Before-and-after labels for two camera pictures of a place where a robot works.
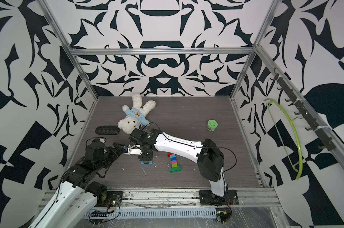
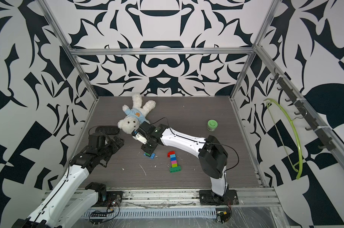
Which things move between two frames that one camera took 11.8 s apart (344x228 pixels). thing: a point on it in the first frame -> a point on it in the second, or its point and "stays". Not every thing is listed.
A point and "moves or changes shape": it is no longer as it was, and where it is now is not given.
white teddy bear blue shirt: x=135 y=118 stays
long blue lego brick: x=149 y=163 moves or changes shape
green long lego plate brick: x=177 y=168 stays
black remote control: x=107 y=130 stays
